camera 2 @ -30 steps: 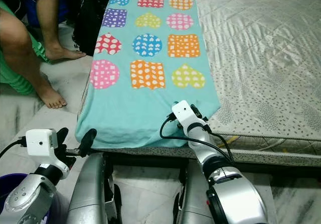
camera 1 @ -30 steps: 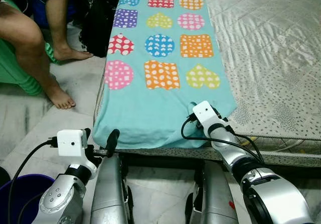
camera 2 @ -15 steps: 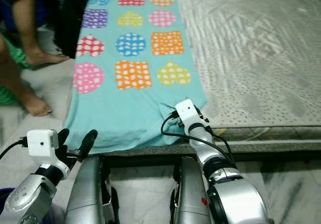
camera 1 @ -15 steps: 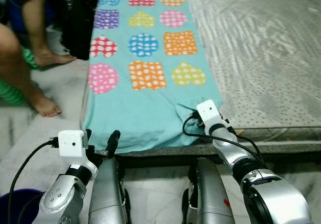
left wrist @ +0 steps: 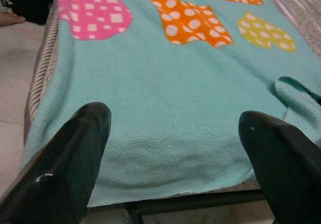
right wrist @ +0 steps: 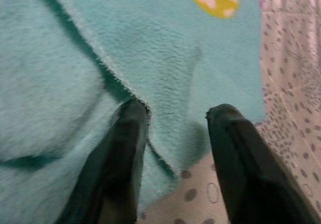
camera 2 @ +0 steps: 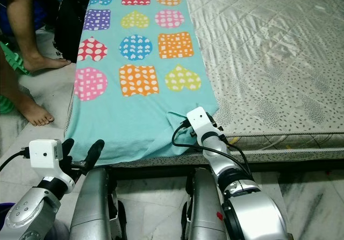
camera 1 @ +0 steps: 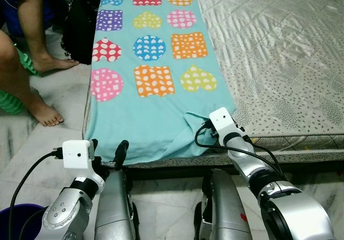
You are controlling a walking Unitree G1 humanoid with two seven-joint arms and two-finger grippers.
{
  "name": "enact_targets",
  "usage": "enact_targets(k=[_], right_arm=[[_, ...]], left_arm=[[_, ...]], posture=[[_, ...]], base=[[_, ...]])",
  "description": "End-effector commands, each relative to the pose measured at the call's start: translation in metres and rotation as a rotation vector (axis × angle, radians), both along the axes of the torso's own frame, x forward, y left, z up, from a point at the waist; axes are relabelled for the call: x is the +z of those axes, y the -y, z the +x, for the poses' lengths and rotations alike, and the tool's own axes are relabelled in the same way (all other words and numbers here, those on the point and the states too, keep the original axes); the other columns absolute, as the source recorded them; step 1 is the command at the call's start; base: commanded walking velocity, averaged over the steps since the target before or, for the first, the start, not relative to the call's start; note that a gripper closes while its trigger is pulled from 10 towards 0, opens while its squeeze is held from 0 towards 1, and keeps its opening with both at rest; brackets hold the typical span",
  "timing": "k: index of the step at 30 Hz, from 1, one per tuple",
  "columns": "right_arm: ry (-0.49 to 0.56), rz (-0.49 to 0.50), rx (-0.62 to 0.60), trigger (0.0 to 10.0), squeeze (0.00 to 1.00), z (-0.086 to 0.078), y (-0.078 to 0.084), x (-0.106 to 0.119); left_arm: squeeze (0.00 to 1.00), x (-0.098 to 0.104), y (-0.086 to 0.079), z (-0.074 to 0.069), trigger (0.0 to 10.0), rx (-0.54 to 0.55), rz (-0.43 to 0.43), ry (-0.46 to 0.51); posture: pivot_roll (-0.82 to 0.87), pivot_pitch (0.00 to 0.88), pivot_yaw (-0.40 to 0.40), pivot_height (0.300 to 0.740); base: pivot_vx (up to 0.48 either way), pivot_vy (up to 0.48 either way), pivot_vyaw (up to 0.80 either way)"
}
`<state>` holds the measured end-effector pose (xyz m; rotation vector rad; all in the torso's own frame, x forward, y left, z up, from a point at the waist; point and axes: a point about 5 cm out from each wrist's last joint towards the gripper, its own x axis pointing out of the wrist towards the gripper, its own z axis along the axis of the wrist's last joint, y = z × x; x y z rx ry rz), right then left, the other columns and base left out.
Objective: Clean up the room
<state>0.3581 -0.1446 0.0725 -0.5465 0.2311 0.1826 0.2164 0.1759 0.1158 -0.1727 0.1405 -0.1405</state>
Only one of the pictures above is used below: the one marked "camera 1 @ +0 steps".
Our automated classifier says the teal blanket with colourful patches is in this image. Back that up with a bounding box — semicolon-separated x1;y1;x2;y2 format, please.
83;0;238;166

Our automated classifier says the silver left robot leg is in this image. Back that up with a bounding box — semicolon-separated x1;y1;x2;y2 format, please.
94;168;141;240

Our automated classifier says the silver robot leg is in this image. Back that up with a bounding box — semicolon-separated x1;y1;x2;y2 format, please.
94;168;141;240
193;167;254;240

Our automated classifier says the silver right robot leg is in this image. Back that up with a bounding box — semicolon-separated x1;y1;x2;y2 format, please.
193;167;254;240

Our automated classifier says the green plastic stool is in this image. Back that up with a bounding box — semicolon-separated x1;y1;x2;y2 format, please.
0;45;42;116

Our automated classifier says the purple plastic bucket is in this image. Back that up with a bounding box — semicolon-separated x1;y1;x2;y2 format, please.
0;202;47;240

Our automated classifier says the white patterned mattress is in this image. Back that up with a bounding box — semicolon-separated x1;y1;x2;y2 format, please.
190;0;344;164

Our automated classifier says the person in grey shorts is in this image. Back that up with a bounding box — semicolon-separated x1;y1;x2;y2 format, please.
0;0;81;128

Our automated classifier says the blue plastic item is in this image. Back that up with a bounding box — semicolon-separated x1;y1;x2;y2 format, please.
0;0;55;37

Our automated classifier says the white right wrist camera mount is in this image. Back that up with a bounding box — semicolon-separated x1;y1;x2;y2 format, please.
208;107;241;142

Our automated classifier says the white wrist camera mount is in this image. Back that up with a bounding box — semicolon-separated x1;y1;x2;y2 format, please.
61;139;97;172
208;107;241;142

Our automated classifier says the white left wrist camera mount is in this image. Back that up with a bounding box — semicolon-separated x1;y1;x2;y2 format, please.
61;139;97;172

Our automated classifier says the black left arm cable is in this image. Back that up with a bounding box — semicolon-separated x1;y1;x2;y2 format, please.
8;147;66;240

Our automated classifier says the black bed frame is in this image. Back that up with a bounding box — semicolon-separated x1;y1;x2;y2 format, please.
128;161;344;180

